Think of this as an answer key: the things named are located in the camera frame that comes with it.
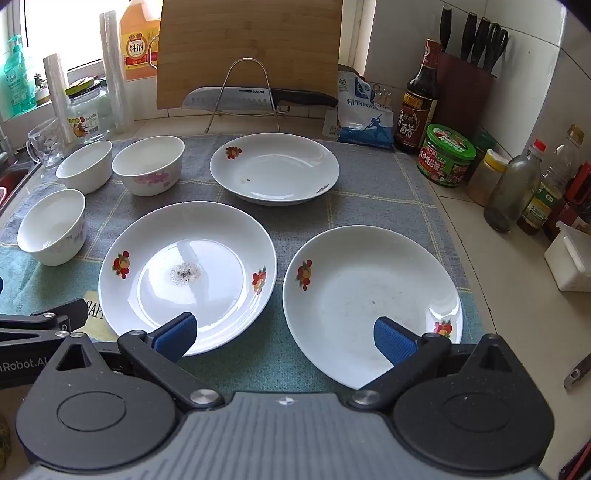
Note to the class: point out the white fruit-print plate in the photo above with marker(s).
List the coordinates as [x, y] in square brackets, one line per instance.
[277, 170]
[364, 286]
[194, 258]

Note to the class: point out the black kitchen scissors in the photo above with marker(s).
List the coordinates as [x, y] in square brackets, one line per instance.
[496, 46]

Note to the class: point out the tall stack of plastic cups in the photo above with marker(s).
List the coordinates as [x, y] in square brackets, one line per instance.
[113, 69]

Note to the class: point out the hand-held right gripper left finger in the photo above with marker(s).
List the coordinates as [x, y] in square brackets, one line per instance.
[178, 337]

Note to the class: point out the white plastic container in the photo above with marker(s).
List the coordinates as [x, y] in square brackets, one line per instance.
[570, 263]

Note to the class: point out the brown knife block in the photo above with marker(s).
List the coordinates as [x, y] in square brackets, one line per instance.
[461, 97]

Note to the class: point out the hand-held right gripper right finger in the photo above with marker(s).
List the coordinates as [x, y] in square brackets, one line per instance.
[392, 341]

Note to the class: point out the clear glass mug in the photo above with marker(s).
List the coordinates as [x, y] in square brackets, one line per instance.
[44, 138]

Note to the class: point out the green-lid spice jar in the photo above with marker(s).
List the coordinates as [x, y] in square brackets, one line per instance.
[485, 141]

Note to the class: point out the clear oil bottle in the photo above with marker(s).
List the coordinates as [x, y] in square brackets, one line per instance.
[535, 210]

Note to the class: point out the red-cap glass bottle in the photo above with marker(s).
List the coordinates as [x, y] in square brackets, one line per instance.
[510, 194]

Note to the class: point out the bamboo cutting board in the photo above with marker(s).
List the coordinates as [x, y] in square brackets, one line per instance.
[249, 37]

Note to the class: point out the red-label bottle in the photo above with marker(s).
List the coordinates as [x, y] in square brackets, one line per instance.
[577, 194]

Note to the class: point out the white bowl faint floral print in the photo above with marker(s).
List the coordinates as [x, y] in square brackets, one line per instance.
[48, 230]

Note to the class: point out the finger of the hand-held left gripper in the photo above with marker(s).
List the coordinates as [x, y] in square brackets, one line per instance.
[55, 318]

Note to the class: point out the kitchen sink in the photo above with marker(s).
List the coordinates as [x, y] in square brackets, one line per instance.
[11, 184]

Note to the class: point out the blue and white salt bag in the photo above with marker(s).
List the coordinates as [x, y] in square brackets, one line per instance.
[364, 120]

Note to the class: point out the green dish soap bottle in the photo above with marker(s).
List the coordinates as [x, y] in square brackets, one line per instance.
[16, 78]

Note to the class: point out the metal binder clip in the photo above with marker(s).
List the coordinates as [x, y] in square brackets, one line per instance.
[382, 96]

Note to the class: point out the yellow-lid spice jar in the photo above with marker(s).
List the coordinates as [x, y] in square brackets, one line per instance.
[485, 182]

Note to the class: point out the plain white bowl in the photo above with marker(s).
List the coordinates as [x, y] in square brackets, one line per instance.
[85, 170]

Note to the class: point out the yellow cooking wine jug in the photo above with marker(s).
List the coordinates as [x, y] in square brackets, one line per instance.
[138, 50]

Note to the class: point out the white bowl pink flowers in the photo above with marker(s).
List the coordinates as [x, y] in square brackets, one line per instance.
[147, 161]

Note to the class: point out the grey checkered mat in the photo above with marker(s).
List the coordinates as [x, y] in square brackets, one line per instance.
[369, 207]

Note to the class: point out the metal tool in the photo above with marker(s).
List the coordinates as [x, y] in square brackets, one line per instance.
[572, 376]

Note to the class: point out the dark vinegar bottle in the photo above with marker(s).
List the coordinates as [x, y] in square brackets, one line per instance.
[415, 115]

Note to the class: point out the glass jar with lid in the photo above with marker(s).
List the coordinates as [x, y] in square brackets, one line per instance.
[85, 120]

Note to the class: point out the green sauce jar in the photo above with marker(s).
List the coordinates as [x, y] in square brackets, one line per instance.
[445, 157]

